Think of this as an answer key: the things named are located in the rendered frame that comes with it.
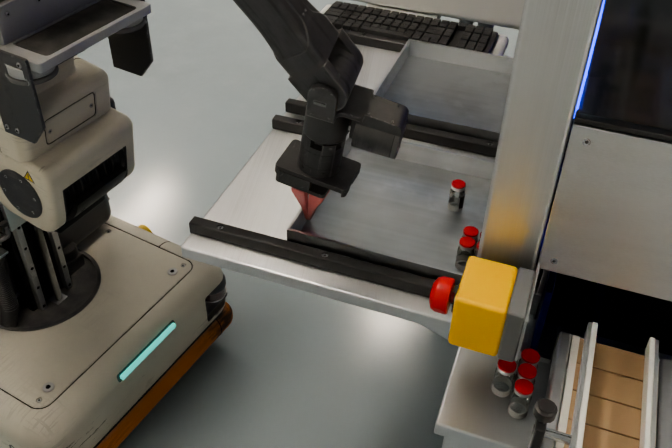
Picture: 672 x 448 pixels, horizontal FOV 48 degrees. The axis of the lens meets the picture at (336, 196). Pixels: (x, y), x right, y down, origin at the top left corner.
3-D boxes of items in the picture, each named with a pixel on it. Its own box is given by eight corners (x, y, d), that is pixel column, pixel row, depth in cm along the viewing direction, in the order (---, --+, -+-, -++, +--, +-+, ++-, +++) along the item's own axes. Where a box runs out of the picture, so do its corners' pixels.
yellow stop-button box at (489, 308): (524, 316, 85) (536, 270, 80) (513, 364, 79) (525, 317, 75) (458, 298, 87) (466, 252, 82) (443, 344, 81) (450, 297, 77)
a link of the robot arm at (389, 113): (331, 34, 91) (308, 83, 86) (423, 60, 90) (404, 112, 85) (324, 100, 101) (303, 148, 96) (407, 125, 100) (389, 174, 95)
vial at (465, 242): (472, 263, 102) (477, 238, 99) (469, 274, 101) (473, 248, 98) (456, 259, 103) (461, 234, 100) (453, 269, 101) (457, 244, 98)
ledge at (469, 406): (574, 381, 90) (577, 371, 89) (560, 473, 80) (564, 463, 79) (459, 348, 93) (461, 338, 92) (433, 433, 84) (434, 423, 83)
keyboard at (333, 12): (497, 36, 172) (499, 26, 170) (484, 64, 161) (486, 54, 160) (333, 7, 182) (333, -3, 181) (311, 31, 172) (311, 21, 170)
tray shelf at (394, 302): (584, 84, 144) (587, 75, 143) (526, 353, 93) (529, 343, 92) (348, 40, 157) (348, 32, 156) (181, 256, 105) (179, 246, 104)
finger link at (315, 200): (315, 237, 105) (325, 188, 99) (268, 219, 106) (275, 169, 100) (333, 208, 110) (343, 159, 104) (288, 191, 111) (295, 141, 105)
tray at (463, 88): (584, 88, 140) (588, 71, 137) (567, 166, 120) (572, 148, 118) (407, 54, 148) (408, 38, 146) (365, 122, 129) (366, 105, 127)
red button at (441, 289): (467, 300, 84) (471, 275, 82) (459, 326, 81) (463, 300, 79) (433, 292, 85) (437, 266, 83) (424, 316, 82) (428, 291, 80)
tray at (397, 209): (561, 195, 115) (566, 177, 112) (535, 315, 95) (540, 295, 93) (349, 147, 123) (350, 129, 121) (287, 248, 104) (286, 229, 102)
